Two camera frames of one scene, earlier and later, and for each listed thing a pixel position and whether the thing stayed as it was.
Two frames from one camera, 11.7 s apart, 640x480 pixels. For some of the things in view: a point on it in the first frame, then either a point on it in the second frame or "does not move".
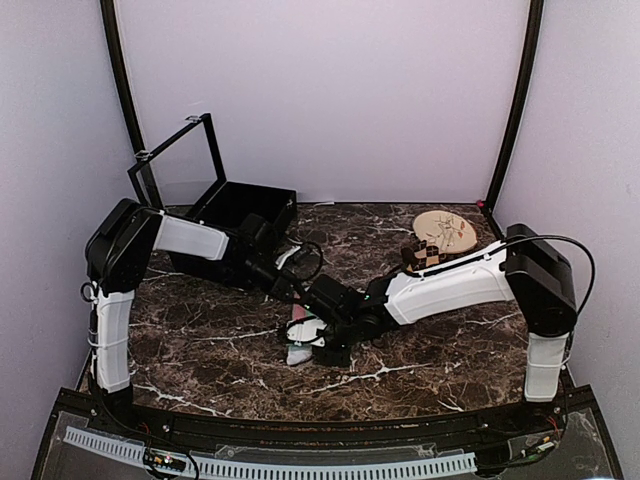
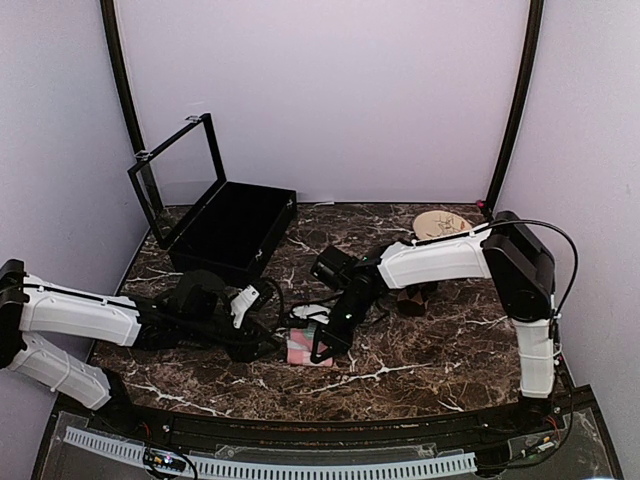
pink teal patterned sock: x=299 y=352 does not move
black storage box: x=232 y=202 does not move
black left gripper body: x=263 y=280 -> x=196 y=331
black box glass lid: x=183 y=172 does not move
